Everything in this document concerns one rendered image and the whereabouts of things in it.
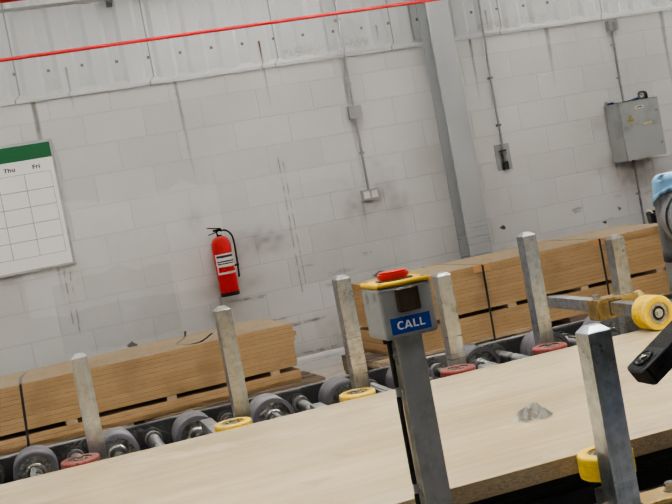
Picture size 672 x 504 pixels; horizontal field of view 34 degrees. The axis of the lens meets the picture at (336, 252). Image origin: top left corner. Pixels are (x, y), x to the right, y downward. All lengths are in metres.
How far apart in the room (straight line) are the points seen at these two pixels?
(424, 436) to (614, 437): 0.27
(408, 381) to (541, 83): 8.38
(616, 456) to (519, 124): 8.11
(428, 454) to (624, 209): 8.67
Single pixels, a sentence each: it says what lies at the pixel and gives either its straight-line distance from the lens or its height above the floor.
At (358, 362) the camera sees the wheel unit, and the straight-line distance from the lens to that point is 2.51.
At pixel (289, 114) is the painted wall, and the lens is 8.77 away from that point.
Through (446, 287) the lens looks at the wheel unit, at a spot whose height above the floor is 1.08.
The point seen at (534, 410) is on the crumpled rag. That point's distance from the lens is 1.94.
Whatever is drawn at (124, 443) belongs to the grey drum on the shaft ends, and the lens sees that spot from 2.83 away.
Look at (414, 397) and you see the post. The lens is 1.39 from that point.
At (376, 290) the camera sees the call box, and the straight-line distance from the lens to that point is 1.35.
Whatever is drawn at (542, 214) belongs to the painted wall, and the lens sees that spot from 9.58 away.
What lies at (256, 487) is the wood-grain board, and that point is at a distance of 1.81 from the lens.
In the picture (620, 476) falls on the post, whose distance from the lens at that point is 1.53.
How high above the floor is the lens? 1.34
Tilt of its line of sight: 3 degrees down
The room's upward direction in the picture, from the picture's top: 11 degrees counter-clockwise
